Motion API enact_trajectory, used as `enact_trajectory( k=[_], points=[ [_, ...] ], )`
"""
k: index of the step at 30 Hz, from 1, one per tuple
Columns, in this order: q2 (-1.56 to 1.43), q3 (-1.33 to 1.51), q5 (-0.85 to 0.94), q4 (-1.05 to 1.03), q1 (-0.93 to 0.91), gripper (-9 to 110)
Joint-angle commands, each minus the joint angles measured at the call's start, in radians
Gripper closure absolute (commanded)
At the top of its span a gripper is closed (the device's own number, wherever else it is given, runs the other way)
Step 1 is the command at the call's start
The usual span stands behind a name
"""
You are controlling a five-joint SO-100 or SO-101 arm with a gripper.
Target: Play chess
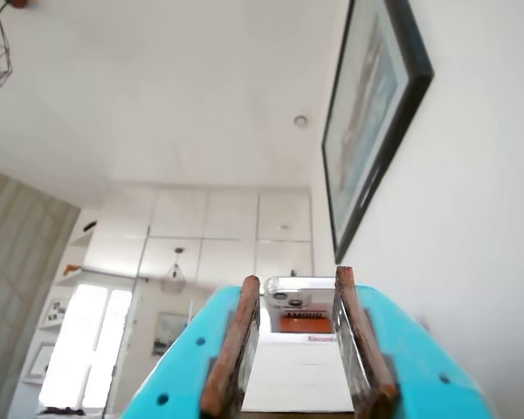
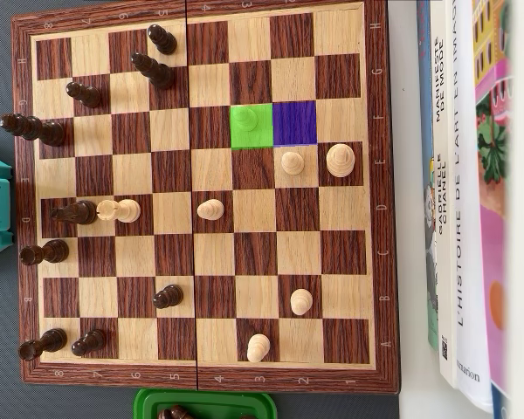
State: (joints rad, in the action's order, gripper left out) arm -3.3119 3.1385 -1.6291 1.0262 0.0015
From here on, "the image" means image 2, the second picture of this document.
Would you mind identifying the light wooden pawn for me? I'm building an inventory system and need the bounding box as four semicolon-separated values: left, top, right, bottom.
289;288;314;317
234;106;259;132
246;333;272;364
196;198;225;221
280;151;306;177

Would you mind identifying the wooden folding chess board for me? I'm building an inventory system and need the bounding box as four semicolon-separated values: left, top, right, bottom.
10;0;403;396

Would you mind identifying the dark wooden chess piece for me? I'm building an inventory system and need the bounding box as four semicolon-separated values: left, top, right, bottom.
156;404;202;419

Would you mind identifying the light wooden king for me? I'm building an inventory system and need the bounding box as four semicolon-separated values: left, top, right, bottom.
325;143;356;178

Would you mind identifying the dark wooden pawn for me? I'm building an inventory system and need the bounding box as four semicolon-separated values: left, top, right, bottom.
71;328;107;357
65;80;102;109
147;24;178;56
152;284;185;310

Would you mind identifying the light wooden rook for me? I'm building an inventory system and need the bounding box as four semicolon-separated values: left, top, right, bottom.
95;198;141;224

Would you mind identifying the dark wooden bishop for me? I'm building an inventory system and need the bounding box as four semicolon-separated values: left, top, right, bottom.
129;52;176;92

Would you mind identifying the dark wooden knight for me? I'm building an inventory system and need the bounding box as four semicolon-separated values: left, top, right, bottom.
50;200;99;226

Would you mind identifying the white Gabrielle Chanel book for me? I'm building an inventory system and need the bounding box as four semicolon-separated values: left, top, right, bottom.
431;0;459;388

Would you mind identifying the white art history book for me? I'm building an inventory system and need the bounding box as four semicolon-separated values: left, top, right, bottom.
444;0;494;414

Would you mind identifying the dark wooden rook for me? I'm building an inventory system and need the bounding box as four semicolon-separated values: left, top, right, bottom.
18;238;70;267
17;327;69;362

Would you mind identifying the green plastic tray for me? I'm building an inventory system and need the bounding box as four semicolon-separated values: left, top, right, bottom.
133;388;279;419

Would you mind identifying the colourful pink book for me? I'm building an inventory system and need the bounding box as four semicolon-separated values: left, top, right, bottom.
471;0;514;419

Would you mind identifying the dark wooden king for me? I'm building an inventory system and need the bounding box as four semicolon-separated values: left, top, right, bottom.
0;113;66;148

